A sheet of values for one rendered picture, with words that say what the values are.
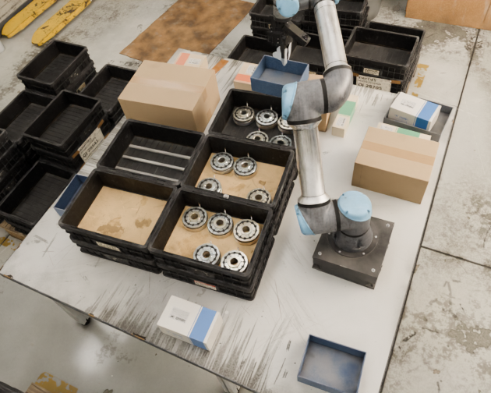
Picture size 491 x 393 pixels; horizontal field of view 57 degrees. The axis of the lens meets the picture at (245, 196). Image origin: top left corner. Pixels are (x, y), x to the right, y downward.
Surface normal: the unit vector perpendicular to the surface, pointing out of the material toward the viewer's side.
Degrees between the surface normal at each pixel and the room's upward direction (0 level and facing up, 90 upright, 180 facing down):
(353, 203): 5
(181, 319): 0
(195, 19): 0
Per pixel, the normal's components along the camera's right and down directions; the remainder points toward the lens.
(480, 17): -0.42, 0.55
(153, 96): -0.10, -0.58
